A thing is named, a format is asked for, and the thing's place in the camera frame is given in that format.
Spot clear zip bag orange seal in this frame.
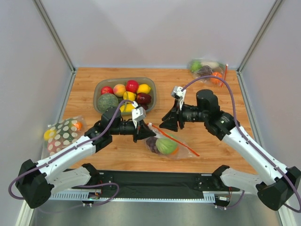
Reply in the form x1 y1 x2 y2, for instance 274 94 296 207
144 123 199 160

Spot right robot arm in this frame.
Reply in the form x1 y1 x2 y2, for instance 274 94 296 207
160 86 301 211

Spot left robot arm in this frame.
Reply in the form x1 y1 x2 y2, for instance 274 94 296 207
12 107 156 209

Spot fake purple grapes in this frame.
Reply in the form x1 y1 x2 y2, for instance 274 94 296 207
146 137 159 154

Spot fake dark plum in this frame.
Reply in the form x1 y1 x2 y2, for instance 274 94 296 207
139 104 149 111

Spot fake yellow banana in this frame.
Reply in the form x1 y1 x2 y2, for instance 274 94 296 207
120 103 136 113

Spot fake green cabbage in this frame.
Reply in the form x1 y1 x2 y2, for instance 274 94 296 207
156 138 178 155

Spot fake dark red apple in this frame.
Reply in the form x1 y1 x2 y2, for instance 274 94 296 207
136 92 152 105

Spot fake orange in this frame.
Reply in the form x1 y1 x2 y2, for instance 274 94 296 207
170 147 179 155

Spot fake yellow pepper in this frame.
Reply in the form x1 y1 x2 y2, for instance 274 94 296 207
123 91 136 101

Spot fake yellow lemon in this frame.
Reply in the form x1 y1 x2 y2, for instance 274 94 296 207
136 84 151 94

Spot fake red pomegranate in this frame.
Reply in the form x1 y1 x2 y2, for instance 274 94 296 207
125 80 139 93

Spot fake peach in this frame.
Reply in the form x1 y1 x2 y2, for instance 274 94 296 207
113 84 126 97

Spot far zip bag with food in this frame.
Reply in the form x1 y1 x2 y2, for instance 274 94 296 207
187 58 228 87

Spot zip bag with food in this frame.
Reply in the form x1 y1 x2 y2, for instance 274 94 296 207
187 58 228 87
41 115 87 159

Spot fake green melon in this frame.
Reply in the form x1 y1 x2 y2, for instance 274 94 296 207
96 93 119 113

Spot left zip bag with food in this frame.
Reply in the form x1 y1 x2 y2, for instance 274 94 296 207
41 115 87 159

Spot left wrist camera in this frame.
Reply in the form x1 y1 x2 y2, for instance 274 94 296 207
132 106 146 128

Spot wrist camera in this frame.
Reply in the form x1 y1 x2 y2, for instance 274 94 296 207
171 86 186 110
132 106 146 128

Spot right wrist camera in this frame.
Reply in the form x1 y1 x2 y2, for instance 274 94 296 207
171 86 186 110

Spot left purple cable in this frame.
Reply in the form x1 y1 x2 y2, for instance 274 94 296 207
8 99 139 214

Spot purple cable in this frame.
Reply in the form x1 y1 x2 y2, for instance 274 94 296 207
8 99 139 214
181 75 301 214

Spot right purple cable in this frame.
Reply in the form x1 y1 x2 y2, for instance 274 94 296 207
181 75 301 214

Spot white slotted cable duct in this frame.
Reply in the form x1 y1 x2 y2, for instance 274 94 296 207
49 190 230 203

